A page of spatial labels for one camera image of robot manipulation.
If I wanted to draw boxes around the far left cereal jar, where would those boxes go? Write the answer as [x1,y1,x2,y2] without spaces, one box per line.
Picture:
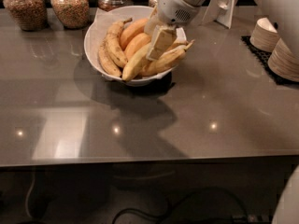
[3,0,47,31]

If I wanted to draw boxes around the black power strip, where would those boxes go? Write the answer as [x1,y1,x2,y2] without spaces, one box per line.
[232,215,273,224]

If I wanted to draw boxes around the upper orange-yellow banana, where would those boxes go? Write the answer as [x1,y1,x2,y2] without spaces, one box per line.
[120,18,149,49]

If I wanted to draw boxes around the orange-yellow banana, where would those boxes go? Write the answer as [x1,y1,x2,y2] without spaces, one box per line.
[120,18,149,49]
[124,33,151,60]

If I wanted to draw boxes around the middle orange-yellow banana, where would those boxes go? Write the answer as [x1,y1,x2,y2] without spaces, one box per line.
[124,33,151,60]

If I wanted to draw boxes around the white bowl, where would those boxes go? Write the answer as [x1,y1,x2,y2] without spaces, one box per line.
[84,6,187,87]

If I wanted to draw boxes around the black cable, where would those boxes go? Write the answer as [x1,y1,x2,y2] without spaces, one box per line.
[111,187,247,224]

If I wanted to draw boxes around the black rubber mat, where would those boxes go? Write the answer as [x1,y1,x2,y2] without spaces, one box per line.
[241,35,299,86]

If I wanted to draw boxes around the rear stack paper bowls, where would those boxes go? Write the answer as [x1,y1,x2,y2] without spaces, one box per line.
[249,18,280,52]

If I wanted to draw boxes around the spotted banana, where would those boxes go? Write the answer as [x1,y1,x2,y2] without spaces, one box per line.
[106,18,132,68]
[98,40,121,77]

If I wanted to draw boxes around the far left spotted banana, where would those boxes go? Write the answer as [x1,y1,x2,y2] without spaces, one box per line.
[98,40,121,77]

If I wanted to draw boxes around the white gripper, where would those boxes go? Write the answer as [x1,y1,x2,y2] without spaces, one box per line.
[144,0,200,61]

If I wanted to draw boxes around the right yellow banana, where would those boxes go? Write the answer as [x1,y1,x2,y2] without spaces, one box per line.
[139,40,194,77]

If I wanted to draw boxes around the front stack paper bowls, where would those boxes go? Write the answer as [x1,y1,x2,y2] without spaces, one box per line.
[267,39,299,82]

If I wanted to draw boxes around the large front yellow banana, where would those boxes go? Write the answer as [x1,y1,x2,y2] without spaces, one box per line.
[121,44,150,82]

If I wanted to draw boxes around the stack paper bowls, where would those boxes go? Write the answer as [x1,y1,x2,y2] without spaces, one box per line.
[267,39,299,82]
[249,18,280,52]

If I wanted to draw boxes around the white sign stand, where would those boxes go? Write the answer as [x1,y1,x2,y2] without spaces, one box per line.
[200,0,236,29]

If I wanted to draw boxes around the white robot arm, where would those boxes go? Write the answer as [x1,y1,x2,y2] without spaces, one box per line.
[146,0,299,82]

